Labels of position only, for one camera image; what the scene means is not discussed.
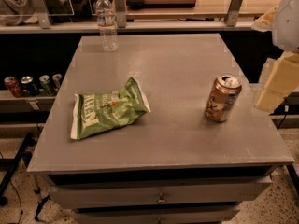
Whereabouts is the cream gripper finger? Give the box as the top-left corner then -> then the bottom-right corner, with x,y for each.
251,6 -> 278,32
254,53 -> 299,113

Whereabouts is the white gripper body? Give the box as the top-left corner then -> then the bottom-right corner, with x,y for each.
272,0 -> 299,53

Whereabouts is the green jalapeno chip bag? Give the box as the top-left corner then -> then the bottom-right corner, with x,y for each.
70,77 -> 150,140

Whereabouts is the clear plastic water bottle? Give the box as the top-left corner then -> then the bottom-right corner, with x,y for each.
95,0 -> 118,52

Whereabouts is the orange soda can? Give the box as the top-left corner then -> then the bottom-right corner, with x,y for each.
205,73 -> 242,122

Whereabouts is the lower grey drawer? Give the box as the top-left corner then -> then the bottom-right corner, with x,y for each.
74,205 -> 239,224

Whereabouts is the grey drawer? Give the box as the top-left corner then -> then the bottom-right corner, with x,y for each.
74,205 -> 239,224
48,176 -> 272,210

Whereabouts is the silver soda can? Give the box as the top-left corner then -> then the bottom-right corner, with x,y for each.
52,74 -> 63,90

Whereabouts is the green soda can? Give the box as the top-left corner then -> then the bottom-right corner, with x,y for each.
39,75 -> 55,96

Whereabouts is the dark blue soda can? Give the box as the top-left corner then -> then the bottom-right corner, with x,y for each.
21,76 -> 39,96

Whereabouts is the grey cloth behind panel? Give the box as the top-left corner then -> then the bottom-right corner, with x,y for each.
0,0 -> 73,26

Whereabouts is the upper grey drawer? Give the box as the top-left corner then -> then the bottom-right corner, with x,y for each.
48,176 -> 272,210

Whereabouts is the red soda can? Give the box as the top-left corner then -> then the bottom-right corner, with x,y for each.
4,77 -> 22,98

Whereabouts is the black stand leg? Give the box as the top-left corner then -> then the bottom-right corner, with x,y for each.
0,133 -> 36,206

